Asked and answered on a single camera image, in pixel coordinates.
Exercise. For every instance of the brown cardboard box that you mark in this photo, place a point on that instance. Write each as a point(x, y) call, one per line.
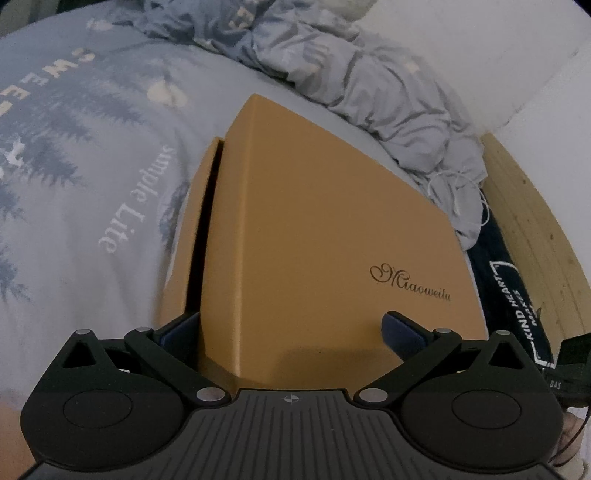
point(194, 221)

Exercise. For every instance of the grey-blue crumpled duvet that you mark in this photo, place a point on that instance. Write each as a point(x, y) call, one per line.
point(351, 69)

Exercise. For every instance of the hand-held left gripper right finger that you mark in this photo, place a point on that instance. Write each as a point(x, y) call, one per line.
point(401, 334)

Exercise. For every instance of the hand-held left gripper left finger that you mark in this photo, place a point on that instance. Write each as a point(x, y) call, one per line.
point(178, 334)

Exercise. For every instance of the dark blue printed cloth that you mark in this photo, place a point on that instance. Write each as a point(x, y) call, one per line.
point(508, 295)

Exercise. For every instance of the wooden bed frame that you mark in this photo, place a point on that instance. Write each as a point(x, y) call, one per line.
point(531, 207)

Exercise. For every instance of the orange cardboard box lid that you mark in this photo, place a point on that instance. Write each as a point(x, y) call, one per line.
point(323, 230)

